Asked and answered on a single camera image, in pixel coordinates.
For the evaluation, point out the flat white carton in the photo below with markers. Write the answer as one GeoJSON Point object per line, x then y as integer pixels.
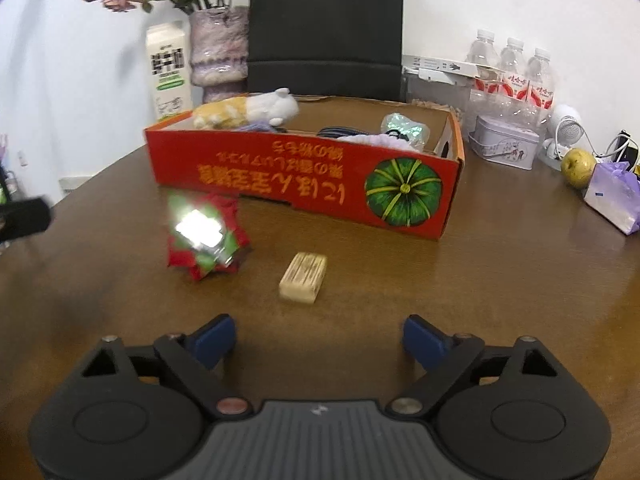
{"type": "Point", "coordinates": [450, 66]}

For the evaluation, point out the black charger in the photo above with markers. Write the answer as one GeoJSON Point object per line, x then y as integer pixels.
{"type": "Point", "coordinates": [629, 147]}

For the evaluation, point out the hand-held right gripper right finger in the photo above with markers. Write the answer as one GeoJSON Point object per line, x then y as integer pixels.
{"type": "Point", "coordinates": [425, 340]}

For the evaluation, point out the purple woven fabric pouch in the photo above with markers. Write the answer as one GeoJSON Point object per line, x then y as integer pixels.
{"type": "Point", "coordinates": [252, 126]}

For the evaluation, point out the purple tissue pack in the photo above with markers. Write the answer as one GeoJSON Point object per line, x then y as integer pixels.
{"type": "Point", "coordinates": [612, 197]}

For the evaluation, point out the black paper bag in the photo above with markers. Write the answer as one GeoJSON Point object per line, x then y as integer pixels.
{"type": "Point", "coordinates": [325, 35]}

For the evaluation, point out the white metal tin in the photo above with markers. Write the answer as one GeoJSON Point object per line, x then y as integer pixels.
{"type": "Point", "coordinates": [505, 142]}

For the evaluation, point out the green and white milk carton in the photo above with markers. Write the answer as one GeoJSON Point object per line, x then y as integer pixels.
{"type": "Point", "coordinates": [169, 75]}

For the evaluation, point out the red and green snack packet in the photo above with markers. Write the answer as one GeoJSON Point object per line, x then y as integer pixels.
{"type": "Point", "coordinates": [207, 237]}

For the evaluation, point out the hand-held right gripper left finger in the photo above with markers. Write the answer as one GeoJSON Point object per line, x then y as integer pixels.
{"type": "Point", "coordinates": [212, 340]}

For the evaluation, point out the pink marbled vase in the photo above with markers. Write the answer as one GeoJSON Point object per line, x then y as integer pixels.
{"type": "Point", "coordinates": [217, 50]}

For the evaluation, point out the clear water bottle red label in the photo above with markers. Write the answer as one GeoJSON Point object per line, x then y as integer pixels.
{"type": "Point", "coordinates": [512, 70]}
{"type": "Point", "coordinates": [481, 50]}
{"type": "Point", "coordinates": [541, 80]}

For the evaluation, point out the green apple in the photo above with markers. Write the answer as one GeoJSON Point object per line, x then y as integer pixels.
{"type": "Point", "coordinates": [578, 167]}

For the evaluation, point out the yellow and white plush toy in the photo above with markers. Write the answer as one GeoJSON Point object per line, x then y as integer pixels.
{"type": "Point", "coordinates": [240, 107]}

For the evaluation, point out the beige wooden block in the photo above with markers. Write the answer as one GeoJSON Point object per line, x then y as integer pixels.
{"type": "Point", "coordinates": [303, 277]}

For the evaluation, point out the iridescent plastic wrap ball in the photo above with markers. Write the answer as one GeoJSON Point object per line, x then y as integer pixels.
{"type": "Point", "coordinates": [405, 130]}

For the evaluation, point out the red cardboard box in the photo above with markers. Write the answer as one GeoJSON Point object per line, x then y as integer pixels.
{"type": "Point", "coordinates": [280, 180]}

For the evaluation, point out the small white fan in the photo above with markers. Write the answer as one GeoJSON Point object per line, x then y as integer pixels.
{"type": "Point", "coordinates": [567, 130]}

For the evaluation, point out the purple fluffy headband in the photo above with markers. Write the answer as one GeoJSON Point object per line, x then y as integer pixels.
{"type": "Point", "coordinates": [375, 141]}

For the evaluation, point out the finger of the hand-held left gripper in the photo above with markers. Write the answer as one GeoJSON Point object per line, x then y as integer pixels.
{"type": "Point", "coordinates": [25, 217]}

